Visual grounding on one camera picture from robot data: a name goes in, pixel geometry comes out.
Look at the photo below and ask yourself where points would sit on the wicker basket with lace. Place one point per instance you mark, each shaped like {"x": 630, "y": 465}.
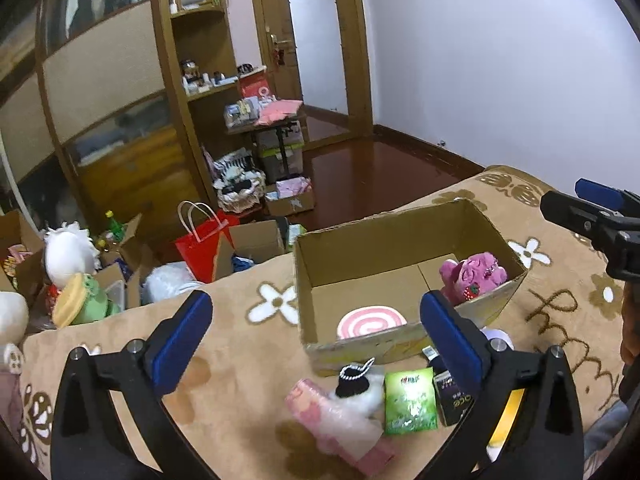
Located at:
{"x": 240, "y": 195}

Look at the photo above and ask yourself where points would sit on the wooden door with frosted glass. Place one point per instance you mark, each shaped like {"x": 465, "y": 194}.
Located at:
{"x": 315, "y": 35}

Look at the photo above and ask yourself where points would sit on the green glass bottle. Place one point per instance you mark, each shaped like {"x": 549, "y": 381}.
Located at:
{"x": 114, "y": 222}

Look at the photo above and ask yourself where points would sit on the pink folded cloth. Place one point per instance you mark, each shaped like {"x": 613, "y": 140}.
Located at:
{"x": 280, "y": 110}

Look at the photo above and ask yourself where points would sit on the large white plush toy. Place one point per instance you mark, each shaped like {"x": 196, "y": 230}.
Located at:
{"x": 11, "y": 315}

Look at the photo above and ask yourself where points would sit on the pink bubble-wrapped package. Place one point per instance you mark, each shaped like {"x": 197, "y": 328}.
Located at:
{"x": 335, "y": 425}

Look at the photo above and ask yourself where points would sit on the clear storage bin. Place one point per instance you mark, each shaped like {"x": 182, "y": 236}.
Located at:
{"x": 292, "y": 157}

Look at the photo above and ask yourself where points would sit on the red paper bag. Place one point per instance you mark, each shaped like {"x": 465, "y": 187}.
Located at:
{"x": 202, "y": 250}

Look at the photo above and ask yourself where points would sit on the wooden wardrobe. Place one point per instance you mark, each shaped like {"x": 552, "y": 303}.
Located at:
{"x": 110, "y": 85}

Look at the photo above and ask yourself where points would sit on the white round plush toy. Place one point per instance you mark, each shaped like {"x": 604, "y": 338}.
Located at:
{"x": 70, "y": 255}

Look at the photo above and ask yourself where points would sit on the cardboard box with colourful toys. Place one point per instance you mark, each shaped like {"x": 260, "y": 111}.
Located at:
{"x": 20, "y": 260}

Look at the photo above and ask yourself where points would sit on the brown cardboard box with flaps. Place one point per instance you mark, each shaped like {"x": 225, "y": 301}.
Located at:
{"x": 255, "y": 242}

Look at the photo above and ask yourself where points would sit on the red gift box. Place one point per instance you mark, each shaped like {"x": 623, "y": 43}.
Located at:
{"x": 254, "y": 85}

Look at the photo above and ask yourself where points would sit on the small cardboard box pink items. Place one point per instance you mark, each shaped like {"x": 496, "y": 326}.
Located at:
{"x": 292, "y": 200}

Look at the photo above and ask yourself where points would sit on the cardboard box with bottles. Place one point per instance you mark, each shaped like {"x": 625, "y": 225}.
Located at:
{"x": 132, "y": 255}

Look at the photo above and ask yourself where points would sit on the green frog plush toy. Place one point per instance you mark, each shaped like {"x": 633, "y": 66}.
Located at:
{"x": 87, "y": 302}

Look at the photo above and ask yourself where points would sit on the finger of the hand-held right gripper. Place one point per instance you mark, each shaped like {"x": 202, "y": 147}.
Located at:
{"x": 570, "y": 210}
{"x": 597, "y": 191}

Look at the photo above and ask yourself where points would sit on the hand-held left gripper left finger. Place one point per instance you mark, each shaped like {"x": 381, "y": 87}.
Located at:
{"x": 182, "y": 340}

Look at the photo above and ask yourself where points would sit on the pink plush toy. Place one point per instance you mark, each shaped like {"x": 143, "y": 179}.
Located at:
{"x": 472, "y": 275}

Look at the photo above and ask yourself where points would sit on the small side table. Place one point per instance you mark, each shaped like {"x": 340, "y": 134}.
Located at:
{"x": 282, "y": 132}

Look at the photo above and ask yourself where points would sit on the dark purple packet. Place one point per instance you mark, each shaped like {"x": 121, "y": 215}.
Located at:
{"x": 452, "y": 400}

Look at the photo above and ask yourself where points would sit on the person's blue jeans leg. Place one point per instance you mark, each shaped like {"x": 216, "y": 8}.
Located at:
{"x": 605, "y": 430}

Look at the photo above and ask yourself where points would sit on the person's right forearm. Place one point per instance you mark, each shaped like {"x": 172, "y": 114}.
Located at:
{"x": 631, "y": 325}

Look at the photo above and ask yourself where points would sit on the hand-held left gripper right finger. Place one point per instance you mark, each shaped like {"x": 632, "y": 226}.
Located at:
{"x": 450, "y": 340}

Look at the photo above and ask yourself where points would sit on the white fluffy bundle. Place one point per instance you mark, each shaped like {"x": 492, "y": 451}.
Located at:
{"x": 167, "y": 282}

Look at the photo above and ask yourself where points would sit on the pink swirl roll plush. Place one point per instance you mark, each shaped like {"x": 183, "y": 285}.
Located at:
{"x": 367, "y": 322}

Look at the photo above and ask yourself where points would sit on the green tissue packet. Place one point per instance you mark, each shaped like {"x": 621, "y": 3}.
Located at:
{"x": 410, "y": 402}

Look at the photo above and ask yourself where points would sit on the wooden corner shelf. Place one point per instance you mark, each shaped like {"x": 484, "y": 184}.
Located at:
{"x": 205, "y": 50}

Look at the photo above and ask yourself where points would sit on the small green box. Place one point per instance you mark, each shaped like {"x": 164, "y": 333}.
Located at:
{"x": 295, "y": 235}

